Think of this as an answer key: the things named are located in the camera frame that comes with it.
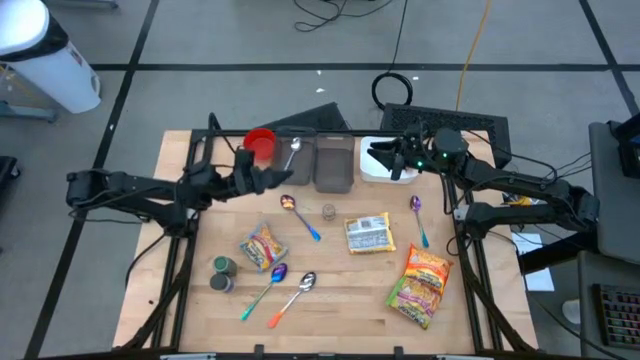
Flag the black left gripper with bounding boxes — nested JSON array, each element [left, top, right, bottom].
[[232, 148, 295, 197]]

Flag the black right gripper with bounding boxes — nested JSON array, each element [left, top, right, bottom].
[[367, 123, 437, 182]]

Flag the white plastic bin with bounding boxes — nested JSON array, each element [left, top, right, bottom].
[[359, 136, 421, 185]]

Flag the iridescent gold spoon blue handle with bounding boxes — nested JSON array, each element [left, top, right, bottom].
[[279, 194, 322, 243]]

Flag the silver spoon blue handle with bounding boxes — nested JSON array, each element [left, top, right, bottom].
[[283, 136, 303, 172]]

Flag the blue yellow ramen packet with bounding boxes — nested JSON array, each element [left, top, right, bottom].
[[238, 222, 290, 274]]

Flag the green lid spice jar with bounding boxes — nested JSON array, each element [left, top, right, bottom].
[[212, 255, 238, 277]]

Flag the green ramen packet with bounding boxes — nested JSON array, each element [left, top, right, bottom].
[[385, 274, 444, 331]]

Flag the grey translucent plastic bin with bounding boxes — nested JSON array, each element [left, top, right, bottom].
[[313, 132, 356, 195], [269, 127, 317, 186]]

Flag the red plastic cup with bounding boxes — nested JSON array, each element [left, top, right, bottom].
[[243, 127, 278, 162]]

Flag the black lid spice jar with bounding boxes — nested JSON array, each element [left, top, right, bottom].
[[209, 272, 236, 294]]

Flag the orange ramen packet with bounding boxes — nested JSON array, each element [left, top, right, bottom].
[[402, 243, 454, 296]]

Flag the white paper sheet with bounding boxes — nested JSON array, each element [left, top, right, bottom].
[[510, 232, 556, 293]]

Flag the grey desk top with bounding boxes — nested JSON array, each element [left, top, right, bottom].
[[577, 249, 640, 360], [588, 121, 640, 266]]

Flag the black desk device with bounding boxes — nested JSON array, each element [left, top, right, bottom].
[[607, 113, 640, 180]]

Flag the white trash can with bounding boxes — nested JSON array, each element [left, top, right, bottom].
[[0, 0, 102, 115]]

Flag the grey floor stand base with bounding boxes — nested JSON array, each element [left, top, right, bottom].
[[0, 99, 56, 124]]

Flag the backlit keyboard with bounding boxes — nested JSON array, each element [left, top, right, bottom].
[[593, 283, 640, 350]]

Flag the purple spoon teal handle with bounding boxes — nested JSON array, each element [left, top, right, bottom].
[[409, 194, 431, 250]]

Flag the black coiled cable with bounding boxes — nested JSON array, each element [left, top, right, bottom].
[[370, 0, 415, 112]]

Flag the black aluminium table frame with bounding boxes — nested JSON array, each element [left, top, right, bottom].
[[119, 112, 539, 360]]

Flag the iridescent spoon teal handle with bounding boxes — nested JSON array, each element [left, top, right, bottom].
[[239, 262, 289, 322]]

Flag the silver spoon orange handle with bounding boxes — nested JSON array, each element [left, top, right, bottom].
[[267, 271, 318, 330]]

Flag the yellow cable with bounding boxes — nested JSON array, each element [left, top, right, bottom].
[[454, 0, 494, 112]]

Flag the black tangled floor cables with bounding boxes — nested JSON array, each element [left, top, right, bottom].
[[292, 0, 396, 34]]

